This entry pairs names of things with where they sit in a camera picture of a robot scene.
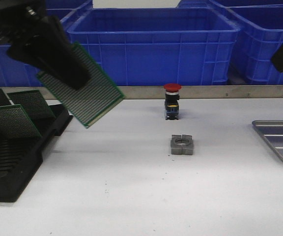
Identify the blue crate back left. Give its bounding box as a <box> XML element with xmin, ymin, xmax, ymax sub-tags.
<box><xmin>45</xmin><ymin>0</ymin><xmax>93</xmax><ymax>24</ymax></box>

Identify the silver metal tray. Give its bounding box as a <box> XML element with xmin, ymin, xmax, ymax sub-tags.
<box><xmin>252</xmin><ymin>120</ymin><xmax>283</xmax><ymax>162</ymax></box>

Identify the blue plastic crate right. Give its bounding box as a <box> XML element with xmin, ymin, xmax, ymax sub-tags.
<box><xmin>227</xmin><ymin>6</ymin><xmax>283</xmax><ymax>85</ymax></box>

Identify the red emergency stop button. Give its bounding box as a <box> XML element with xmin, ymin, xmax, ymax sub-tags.
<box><xmin>164</xmin><ymin>83</ymin><xmax>181</xmax><ymax>120</ymax></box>

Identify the blue crate back right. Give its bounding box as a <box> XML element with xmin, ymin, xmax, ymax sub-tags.
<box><xmin>176</xmin><ymin>0</ymin><xmax>283</xmax><ymax>10</ymax></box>

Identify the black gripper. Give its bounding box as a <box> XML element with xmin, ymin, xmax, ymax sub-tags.
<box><xmin>0</xmin><ymin>0</ymin><xmax>91</xmax><ymax>90</ymax></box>

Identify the blue plastic crate centre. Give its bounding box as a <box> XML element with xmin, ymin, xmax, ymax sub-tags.
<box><xmin>67</xmin><ymin>8</ymin><xmax>239</xmax><ymax>86</ymax></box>

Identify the green perforated board middle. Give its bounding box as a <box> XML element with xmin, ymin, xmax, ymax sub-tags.
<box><xmin>0</xmin><ymin>105</ymin><xmax>42</xmax><ymax>139</ymax></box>

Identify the blue plastic crate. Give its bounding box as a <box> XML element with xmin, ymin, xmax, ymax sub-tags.
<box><xmin>227</xmin><ymin>6</ymin><xmax>283</xmax><ymax>85</ymax></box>
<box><xmin>67</xmin><ymin>8</ymin><xmax>239</xmax><ymax>86</ymax></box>
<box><xmin>0</xmin><ymin>45</ymin><xmax>42</xmax><ymax>87</ymax></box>

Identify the green perforated board rear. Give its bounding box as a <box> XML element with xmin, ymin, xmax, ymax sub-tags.
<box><xmin>7</xmin><ymin>90</ymin><xmax>55</xmax><ymax>119</ymax></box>

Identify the green perforated circuit board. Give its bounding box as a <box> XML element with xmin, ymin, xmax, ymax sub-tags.
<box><xmin>36</xmin><ymin>42</ymin><xmax>125</xmax><ymax>128</ymax></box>

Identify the black slotted board rack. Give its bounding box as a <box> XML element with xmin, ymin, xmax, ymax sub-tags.
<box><xmin>0</xmin><ymin>104</ymin><xmax>73</xmax><ymax>203</ymax></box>

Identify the grey metal clamp block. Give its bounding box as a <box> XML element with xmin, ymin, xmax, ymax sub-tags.
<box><xmin>170</xmin><ymin>135</ymin><xmax>194</xmax><ymax>155</ymax></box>

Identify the blue plastic crate left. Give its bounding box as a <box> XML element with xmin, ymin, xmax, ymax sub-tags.
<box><xmin>0</xmin><ymin>45</ymin><xmax>42</xmax><ymax>87</ymax></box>

